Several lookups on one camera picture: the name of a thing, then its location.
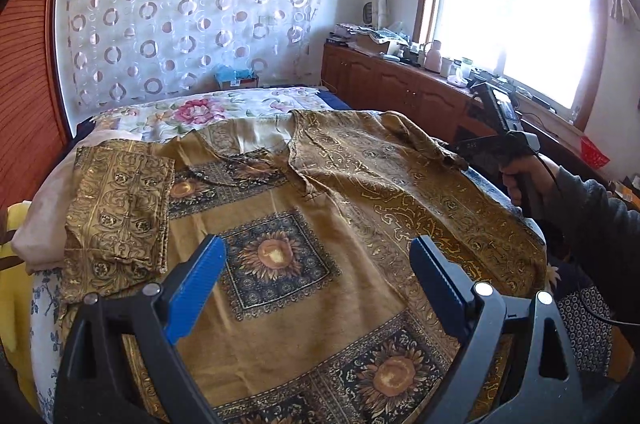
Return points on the red paper packet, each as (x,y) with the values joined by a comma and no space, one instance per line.
(595,152)

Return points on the pale pink blanket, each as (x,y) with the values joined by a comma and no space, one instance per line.
(45,209)

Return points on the person's right hand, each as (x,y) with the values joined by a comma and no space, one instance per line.
(542,179)

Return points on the yellow flowered cloth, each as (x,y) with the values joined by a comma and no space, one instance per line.
(554,276)

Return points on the pile of papers and boxes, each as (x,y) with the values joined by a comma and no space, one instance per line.
(365,37)

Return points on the person's patterned pants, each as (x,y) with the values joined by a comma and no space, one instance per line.
(585,329)

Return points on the pink flower quilt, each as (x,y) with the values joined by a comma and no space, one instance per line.
(200,110)

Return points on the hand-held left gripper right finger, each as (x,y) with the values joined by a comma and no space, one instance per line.
(440,289)

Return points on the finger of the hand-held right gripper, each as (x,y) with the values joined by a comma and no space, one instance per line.
(472,145)

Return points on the white cup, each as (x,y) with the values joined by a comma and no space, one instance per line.
(446,67)

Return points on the golden patterned shirt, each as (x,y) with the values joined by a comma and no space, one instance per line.
(310,184)

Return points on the blue cardboard box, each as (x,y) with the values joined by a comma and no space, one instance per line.
(236,78)

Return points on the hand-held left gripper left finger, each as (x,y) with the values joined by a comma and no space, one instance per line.
(197,289)

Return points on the reddish wooden wardrobe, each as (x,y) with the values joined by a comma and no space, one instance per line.
(30,79)

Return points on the circle patterned sheer curtain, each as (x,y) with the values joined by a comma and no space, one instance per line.
(190,9)

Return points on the folded golden patterned cloth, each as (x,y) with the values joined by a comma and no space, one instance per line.
(117,214)

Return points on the pink thermos jug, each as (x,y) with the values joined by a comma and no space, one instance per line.
(432,57)

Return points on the wooden cabinet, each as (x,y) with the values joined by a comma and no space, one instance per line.
(400,89)

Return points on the green lidded jar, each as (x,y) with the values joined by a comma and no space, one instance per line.
(466,67)

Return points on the blue floral bedsheet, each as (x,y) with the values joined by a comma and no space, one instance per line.
(46,329)

